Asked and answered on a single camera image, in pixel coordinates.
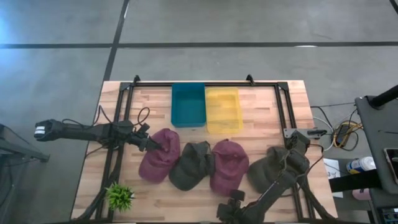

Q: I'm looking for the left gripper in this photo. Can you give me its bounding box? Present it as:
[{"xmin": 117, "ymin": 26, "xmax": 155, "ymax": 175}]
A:
[{"xmin": 129, "ymin": 132, "xmax": 163, "ymax": 152}]

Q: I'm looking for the yellow translucent plastic bin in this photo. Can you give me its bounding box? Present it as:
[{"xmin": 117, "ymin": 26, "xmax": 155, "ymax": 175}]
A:
[{"xmin": 205, "ymin": 86, "xmax": 244, "ymax": 134}]

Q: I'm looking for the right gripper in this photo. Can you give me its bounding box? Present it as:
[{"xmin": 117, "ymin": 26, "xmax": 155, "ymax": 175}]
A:
[{"xmin": 216, "ymin": 200, "xmax": 254, "ymax": 224}]

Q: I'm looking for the olive green baseball cap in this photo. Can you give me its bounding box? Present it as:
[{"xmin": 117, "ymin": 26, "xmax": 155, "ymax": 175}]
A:
[
  {"xmin": 247, "ymin": 146, "xmax": 299, "ymax": 194},
  {"xmin": 169, "ymin": 141, "xmax": 215, "ymax": 192}
]

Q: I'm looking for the pink round object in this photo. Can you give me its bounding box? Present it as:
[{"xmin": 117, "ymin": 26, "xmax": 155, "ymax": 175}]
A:
[{"xmin": 352, "ymin": 188, "xmax": 373, "ymax": 201}]

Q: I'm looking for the black aluminium table frame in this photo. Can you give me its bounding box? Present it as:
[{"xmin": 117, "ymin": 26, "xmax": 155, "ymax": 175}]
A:
[{"xmin": 95, "ymin": 74, "xmax": 336, "ymax": 223}]

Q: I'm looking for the black power adapter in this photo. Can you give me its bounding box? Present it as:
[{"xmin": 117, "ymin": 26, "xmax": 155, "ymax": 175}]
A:
[{"xmin": 337, "ymin": 123, "xmax": 352, "ymax": 146}]

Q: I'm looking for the white wipes canister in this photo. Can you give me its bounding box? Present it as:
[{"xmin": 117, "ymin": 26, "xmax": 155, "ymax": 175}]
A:
[{"xmin": 346, "ymin": 156, "xmax": 377, "ymax": 175}]

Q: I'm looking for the maroon baseball cap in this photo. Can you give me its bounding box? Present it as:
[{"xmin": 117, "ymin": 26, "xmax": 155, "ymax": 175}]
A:
[
  {"xmin": 210, "ymin": 139, "xmax": 250, "ymax": 197},
  {"xmin": 138, "ymin": 128, "xmax": 182, "ymax": 184}
]

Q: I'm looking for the black cable sleeve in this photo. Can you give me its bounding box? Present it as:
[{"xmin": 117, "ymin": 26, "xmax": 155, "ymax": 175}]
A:
[
  {"xmin": 73, "ymin": 172, "xmax": 121, "ymax": 222},
  {"xmin": 292, "ymin": 174, "xmax": 336, "ymax": 222}
]

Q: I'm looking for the black phone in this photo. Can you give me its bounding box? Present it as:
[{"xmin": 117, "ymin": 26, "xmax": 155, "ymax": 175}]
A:
[{"xmin": 383, "ymin": 147, "xmax": 398, "ymax": 185}]

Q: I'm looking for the small green artificial plant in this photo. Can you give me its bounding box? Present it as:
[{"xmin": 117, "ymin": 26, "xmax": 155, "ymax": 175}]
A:
[{"xmin": 104, "ymin": 182, "xmax": 136, "ymax": 213}]

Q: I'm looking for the dark side table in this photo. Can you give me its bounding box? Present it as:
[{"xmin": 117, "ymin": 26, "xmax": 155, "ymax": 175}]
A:
[{"xmin": 0, "ymin": 123, "xmax": 50, "ymax": 163}]

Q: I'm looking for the dark keypad device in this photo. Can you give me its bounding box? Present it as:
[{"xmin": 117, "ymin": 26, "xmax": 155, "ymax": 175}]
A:
[{"xmin": 379, "ymin": 207, "xmax": 398, "ymax": 224}]

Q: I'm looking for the grey cart top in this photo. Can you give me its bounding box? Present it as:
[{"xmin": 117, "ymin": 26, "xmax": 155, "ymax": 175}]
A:
[{"xmin": 354, "ymin": 95, "xmax": 398, "ymax": 195}]

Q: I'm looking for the grey metal mounting plate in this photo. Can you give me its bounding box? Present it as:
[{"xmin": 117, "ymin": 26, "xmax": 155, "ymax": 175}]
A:
[{"xmin": 283, "ymin": 127, "xmax": 318, "ymax": 139}]

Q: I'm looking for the blue plastic bin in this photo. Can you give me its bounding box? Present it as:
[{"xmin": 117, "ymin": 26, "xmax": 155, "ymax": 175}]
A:
[{"xmin": 170, "ymin": 82, "xmax": 208, "ymax": 128}]

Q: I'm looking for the black pole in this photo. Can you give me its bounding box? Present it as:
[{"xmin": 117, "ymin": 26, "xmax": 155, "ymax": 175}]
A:
[{"xmin": 369, "ymin": 84, "xmax": 398, "ymax": 109}]

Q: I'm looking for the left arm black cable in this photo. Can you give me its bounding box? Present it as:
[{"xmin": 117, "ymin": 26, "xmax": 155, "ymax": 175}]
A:
[{"xmin": 136, "ymin": 107, "xmax": 151, "ymax": 127}]

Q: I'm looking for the bundle of floor cables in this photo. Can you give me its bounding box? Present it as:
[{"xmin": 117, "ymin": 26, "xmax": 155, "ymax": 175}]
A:
[{"xmin": 310, "ymin": 104, "xmax": 364, "ymax": 152}]

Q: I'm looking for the white paper sheet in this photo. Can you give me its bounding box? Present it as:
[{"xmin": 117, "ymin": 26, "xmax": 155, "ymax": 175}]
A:
[{"xmin": 323, "ymin": 157, "xmax": 345, "ymax": 199}]

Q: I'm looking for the black strap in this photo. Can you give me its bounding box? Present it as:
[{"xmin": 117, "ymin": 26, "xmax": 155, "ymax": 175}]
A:
[{"xmin": 328, "ymin": 169, "xmax": 383, "ymax": 193}]

